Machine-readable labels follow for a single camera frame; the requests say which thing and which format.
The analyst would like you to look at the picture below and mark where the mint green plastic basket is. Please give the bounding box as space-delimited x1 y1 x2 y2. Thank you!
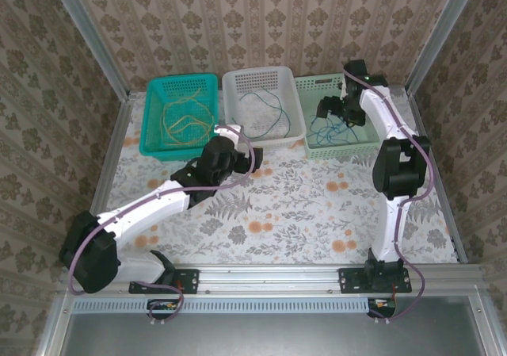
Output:
295 72 383 162

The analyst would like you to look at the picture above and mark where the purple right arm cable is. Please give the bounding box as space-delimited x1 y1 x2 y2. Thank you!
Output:
342 68 435 325

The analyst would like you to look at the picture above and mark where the aluminium side rail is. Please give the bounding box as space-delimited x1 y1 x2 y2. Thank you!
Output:
89 92 138 218
406 90 471 265

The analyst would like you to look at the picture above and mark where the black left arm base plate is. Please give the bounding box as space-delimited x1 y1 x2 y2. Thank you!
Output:
128 267 200 296

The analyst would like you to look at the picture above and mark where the grey metal panel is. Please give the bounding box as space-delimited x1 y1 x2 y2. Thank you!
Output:
37 294 502 356

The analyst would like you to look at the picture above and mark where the thin yellow cable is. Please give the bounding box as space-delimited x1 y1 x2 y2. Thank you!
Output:
160 98 217 146
160 89 217 143

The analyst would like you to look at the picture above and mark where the teal plastic basket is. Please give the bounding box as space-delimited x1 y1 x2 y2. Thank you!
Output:
139 73 220 162

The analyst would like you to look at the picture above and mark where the aluminium frame post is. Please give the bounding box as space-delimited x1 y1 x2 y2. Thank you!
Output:
44 0 132 101
404 0 487 98

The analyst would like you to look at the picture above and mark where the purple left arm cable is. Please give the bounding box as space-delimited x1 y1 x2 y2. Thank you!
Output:
69 124 257 325

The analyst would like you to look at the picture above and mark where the white plastic basket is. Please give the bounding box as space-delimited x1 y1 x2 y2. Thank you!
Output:
220 65 308 149

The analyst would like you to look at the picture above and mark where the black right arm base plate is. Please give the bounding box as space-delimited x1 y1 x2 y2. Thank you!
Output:
338 267 413 295

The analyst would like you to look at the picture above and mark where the thin dark green cable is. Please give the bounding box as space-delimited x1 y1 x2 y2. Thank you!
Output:
240 90 294 132
261 88 286 121

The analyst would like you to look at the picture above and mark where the floral patterned table cover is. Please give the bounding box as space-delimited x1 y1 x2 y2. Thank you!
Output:
85 86 463 266

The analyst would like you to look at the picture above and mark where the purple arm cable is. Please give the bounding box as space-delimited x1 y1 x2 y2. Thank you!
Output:
342 68 435 325
69 124 257 325

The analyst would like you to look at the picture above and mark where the aluminium cross rail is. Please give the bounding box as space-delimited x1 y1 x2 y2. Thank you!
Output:
58 263 492 298

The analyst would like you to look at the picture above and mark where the grey slotted cable duct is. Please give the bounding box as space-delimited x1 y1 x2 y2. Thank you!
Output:
72 297 373 315

